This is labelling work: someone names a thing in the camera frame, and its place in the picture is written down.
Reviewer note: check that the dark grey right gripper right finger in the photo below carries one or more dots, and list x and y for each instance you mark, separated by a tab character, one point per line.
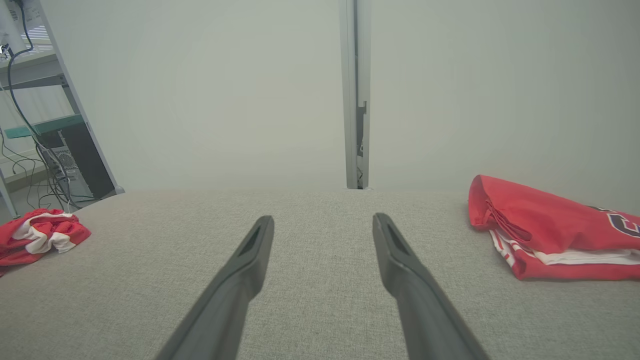
425	315

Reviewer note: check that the grey shelf frame leg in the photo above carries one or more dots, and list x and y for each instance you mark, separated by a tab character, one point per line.
7	197

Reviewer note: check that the grey double partition post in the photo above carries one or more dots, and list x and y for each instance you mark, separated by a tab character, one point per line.
348	75

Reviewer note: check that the teal shelf board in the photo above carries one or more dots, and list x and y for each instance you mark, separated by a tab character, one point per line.
40	127

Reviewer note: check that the red white sleeved jersey shirt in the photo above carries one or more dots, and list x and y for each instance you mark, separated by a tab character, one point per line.
540	220

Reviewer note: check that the red white jersey shorts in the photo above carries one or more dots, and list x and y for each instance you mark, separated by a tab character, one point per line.
12	240

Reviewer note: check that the white box device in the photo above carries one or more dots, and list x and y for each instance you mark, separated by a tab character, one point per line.
35	35

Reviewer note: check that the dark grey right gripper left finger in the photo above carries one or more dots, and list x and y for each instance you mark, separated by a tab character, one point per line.
225	310

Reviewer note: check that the black computer tower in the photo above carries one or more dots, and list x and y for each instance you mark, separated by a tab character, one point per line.
90	165

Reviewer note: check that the grey shelf board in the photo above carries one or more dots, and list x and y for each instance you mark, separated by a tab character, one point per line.
30	67

